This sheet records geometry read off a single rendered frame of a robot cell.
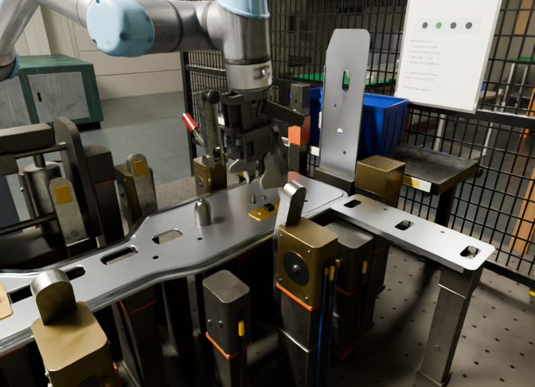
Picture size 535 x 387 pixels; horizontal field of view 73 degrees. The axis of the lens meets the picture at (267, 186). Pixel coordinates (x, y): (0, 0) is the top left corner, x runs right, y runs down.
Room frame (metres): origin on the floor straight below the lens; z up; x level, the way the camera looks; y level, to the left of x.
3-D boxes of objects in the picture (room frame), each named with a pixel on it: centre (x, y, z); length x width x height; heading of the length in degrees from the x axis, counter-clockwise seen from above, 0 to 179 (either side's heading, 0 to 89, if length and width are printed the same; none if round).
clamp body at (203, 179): (0.83, 0.15, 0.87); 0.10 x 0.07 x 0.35; 42
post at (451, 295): (0.51, -0.34, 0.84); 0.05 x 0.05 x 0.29; 42
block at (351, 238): (0.59, -0.16, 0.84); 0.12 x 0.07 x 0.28; 42
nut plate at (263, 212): (0.66, 0.00, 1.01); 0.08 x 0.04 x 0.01; 133
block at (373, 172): (0.78, -0.26, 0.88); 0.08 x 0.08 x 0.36; 42
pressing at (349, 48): (0.86, -0.18, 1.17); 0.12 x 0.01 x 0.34; 42
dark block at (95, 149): (0.69, 0.35, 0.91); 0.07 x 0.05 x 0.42; 42
